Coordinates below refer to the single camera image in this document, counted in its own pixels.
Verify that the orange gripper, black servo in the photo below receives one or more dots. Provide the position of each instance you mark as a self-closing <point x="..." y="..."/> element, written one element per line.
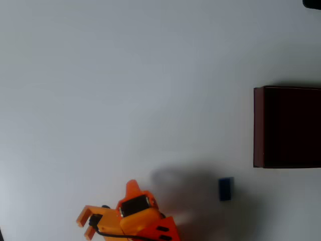
<point x="136" y="215"/>

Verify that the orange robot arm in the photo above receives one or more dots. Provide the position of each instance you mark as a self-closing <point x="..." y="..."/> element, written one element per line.
<point x="110" y="221"/>

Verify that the small blue block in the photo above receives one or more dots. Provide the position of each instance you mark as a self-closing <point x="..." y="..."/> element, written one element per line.
<point x="226" y="188"/>

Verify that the dark red box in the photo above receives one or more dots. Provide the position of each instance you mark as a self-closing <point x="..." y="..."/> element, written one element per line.
<point x="288" y="128"/>

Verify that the black object at table edge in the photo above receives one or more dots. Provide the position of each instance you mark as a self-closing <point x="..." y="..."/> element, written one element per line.
<point x="313" y="4"/>

